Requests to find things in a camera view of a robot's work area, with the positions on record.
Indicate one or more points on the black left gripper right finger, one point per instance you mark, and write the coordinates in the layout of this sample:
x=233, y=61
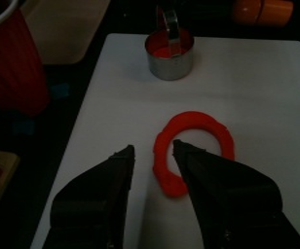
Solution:
x=234, y=197

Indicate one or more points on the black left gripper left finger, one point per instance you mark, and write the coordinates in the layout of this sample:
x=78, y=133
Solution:
x=97, y=197

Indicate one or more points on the round metal dough cutter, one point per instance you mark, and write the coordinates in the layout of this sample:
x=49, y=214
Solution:
x=170, y=58

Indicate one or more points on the red ribbed bowl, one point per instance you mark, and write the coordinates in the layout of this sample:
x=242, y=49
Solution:
x=10, y=61

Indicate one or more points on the red cut dough disc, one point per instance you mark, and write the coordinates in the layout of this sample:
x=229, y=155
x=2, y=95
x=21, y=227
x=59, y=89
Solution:
x=164, y=52

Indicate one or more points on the beige wooden drawer box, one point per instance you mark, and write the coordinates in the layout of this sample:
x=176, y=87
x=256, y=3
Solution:
x=63, y=29

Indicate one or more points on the white cutting board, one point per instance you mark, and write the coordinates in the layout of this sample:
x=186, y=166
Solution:
x=244, y=97

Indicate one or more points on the orange round toy container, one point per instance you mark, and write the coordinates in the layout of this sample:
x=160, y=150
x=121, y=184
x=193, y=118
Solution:
x=263, y=12

